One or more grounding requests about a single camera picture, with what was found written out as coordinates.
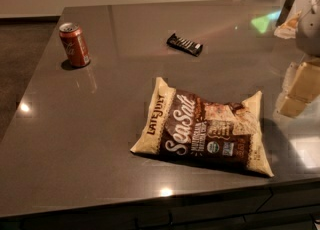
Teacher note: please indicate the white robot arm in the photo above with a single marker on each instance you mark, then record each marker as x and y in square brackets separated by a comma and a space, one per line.
[305, 58]

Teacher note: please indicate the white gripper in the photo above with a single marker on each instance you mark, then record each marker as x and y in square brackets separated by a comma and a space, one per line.
[309, 32]

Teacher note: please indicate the brown chip bag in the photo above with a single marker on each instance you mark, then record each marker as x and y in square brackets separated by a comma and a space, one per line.
[183, 125]

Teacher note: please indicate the dark upright panel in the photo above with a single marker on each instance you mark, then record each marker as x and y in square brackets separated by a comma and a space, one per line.
[287, 10]

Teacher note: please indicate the black candy bar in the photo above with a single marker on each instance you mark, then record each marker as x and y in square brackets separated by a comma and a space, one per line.
[184, 45]

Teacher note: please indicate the red coke can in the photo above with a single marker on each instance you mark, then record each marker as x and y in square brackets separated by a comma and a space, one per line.
[75, 46]

